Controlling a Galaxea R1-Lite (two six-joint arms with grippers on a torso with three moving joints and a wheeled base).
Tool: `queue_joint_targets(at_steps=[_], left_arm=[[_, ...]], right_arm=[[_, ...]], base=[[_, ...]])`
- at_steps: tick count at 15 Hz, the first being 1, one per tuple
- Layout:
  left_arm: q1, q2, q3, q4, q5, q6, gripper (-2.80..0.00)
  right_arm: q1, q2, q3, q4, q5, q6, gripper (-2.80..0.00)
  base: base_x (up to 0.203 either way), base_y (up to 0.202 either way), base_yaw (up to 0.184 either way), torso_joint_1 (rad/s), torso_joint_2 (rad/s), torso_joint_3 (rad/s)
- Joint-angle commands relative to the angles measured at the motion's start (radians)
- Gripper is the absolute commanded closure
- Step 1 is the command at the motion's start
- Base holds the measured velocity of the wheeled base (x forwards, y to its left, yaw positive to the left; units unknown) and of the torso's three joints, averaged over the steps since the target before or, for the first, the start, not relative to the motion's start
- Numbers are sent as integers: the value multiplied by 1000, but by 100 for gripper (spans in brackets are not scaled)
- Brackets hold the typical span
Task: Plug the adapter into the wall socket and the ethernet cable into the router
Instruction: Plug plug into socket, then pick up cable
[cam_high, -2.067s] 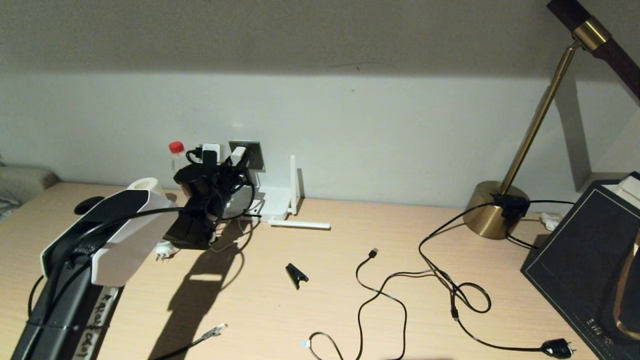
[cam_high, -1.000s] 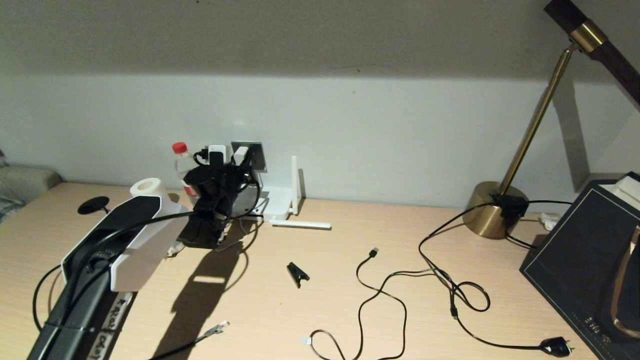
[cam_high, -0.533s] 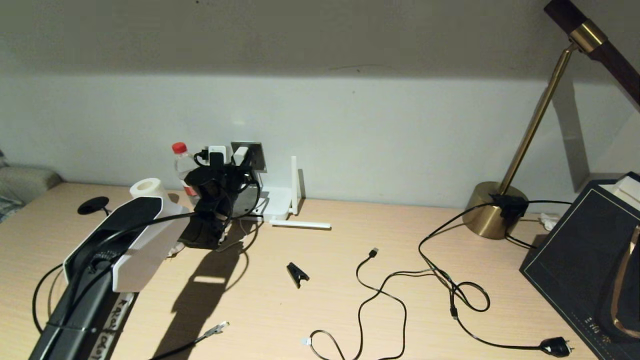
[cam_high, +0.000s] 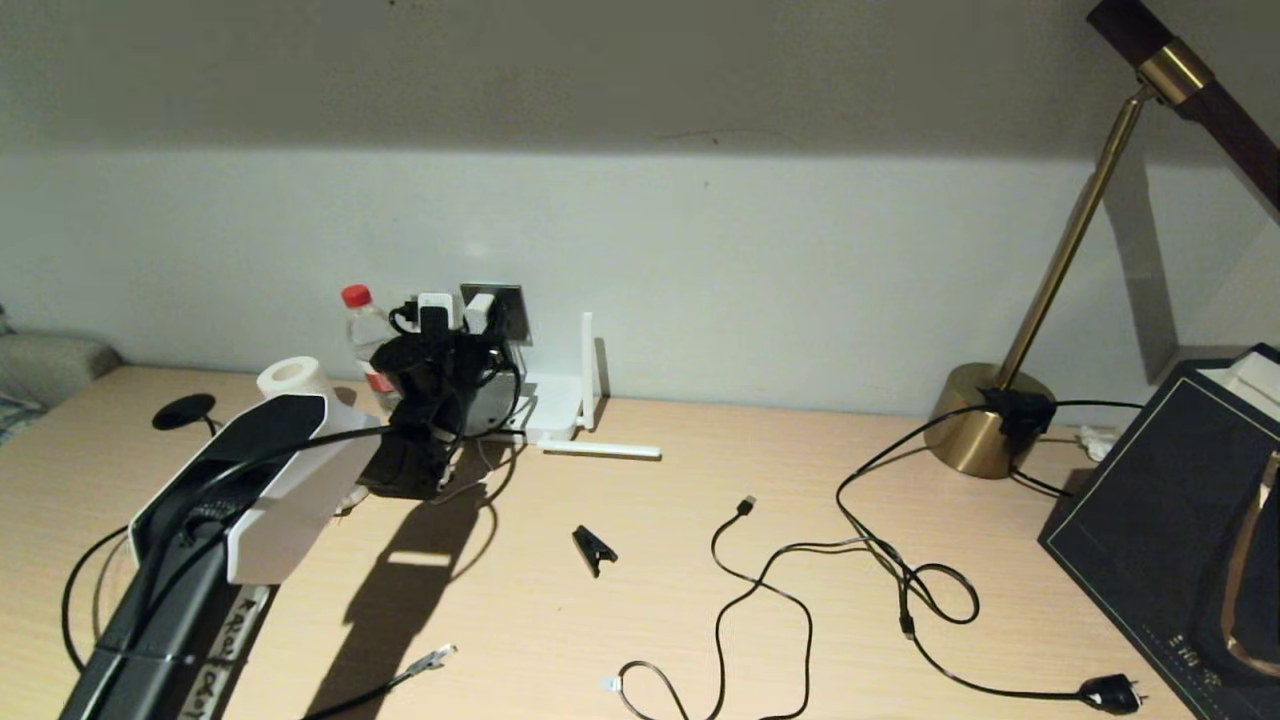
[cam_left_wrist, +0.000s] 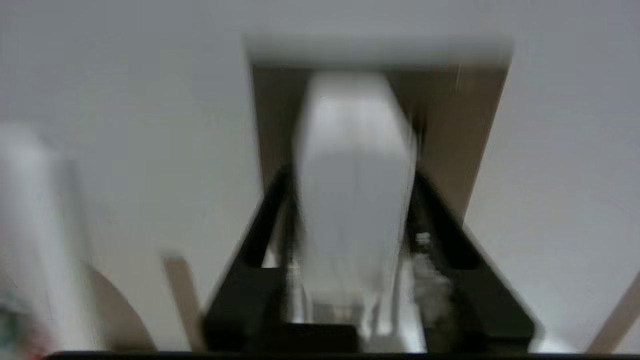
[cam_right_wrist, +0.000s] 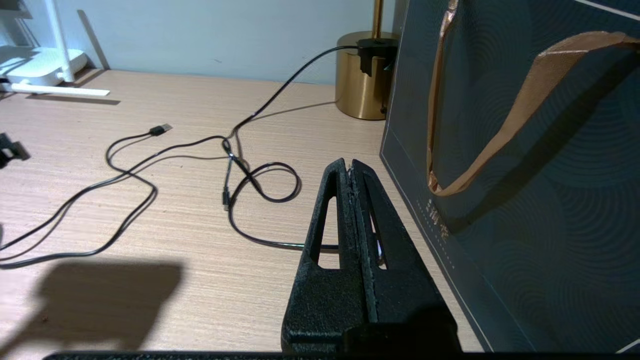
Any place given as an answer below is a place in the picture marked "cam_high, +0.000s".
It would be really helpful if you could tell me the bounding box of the white adapter cord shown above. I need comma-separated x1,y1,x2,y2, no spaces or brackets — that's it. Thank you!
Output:
430,440,516,506

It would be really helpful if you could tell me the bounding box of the black ethernet cable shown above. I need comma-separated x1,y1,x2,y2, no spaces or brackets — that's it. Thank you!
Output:
62,415,459,720

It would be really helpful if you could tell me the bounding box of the white router with antennas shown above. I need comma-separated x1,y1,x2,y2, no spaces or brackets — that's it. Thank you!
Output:
500,312,663,461

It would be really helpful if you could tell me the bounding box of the clear water bottle red cap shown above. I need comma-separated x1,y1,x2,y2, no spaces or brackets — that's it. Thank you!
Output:
341,285,401,416

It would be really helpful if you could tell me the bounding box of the white paper roll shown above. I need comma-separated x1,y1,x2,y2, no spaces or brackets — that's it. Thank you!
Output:
257,356,346,431

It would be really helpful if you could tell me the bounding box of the black plastic clip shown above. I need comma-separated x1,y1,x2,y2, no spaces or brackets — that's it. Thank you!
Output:
572,526,619,579

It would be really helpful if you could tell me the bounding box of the grey cushion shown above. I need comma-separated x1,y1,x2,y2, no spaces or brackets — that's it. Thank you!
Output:
0,333,123,441

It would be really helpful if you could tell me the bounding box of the brass desk lamp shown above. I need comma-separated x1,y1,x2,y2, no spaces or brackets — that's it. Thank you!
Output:
925,0,1280,479

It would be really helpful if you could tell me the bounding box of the black box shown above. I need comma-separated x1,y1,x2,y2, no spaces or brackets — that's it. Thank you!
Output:
1038,345,1280,720

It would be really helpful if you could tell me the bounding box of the grey wall socket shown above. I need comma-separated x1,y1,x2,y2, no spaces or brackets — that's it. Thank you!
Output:
460,284,529,344

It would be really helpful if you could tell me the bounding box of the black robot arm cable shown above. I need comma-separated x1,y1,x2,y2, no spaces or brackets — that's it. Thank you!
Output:
95,298,523,661

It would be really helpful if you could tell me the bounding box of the black USB cable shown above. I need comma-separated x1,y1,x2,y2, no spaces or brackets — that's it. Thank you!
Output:
600,495,873,720

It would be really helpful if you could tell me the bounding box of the black lamp power cord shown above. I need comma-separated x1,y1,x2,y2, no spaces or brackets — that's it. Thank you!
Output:
838,400,1146,716

